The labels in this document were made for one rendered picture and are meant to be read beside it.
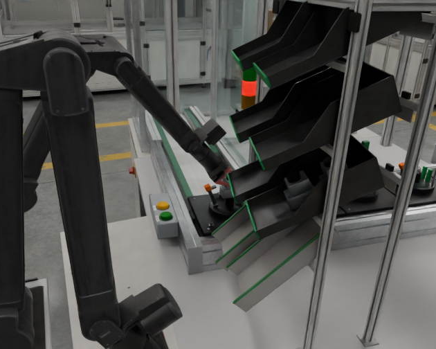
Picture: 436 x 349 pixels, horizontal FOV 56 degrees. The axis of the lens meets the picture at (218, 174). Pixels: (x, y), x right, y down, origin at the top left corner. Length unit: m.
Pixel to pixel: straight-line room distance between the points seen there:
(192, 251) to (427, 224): 0.85
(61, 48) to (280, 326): 0.90
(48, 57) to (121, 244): 1.05
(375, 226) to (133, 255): 0.81
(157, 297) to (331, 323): 0.62
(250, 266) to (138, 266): 0.42
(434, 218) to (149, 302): 1.18
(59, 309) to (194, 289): 1.41
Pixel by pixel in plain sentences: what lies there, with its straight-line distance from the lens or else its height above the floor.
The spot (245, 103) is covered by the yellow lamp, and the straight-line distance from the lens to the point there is 1.46.
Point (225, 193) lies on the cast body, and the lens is 1.34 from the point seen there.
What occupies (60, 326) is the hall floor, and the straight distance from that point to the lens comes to 2.45.
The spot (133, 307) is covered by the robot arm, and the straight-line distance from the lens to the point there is 0.70.
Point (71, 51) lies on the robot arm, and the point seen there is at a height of 1.62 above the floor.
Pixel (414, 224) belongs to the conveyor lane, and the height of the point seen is 0.92.
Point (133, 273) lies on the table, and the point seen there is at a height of 0.86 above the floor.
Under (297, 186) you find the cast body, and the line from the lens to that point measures 0.88.
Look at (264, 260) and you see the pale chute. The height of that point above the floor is 1.05.
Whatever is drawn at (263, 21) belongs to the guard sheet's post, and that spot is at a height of 1.55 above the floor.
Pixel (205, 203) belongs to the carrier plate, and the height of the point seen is 0.97.
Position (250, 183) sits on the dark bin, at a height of 1.21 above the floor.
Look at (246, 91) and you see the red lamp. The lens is 1.44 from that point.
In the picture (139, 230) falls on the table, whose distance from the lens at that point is 1.50.
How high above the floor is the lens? 1.69
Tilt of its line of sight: 26 degrees down
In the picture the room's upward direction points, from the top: 1 degrees clockwise
